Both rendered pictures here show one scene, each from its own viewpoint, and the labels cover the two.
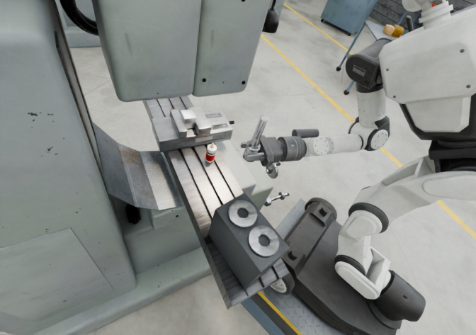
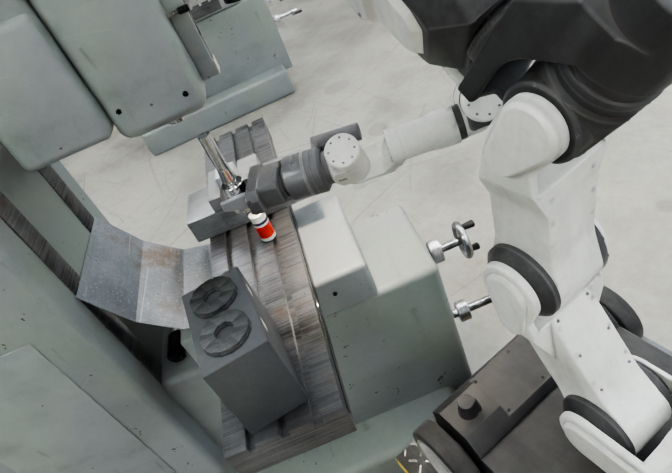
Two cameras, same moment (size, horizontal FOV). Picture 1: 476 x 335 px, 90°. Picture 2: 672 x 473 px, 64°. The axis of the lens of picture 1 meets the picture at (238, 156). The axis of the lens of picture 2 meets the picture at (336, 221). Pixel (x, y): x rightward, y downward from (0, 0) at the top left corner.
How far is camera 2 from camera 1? 0.78 m
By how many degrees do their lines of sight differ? 33
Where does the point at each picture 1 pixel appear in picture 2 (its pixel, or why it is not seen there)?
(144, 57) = (15, 111)
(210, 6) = (56, 24)
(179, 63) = (59, 103)
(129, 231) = (170, 373)
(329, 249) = not seen: hidden behind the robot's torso
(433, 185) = (492, 154)
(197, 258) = (349, 446)
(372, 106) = not seen: hidden behind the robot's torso
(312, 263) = (529, 431)
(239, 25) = (110, 25)
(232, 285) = (235, 429)
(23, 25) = not seen: outside the picture
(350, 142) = (425, 126)
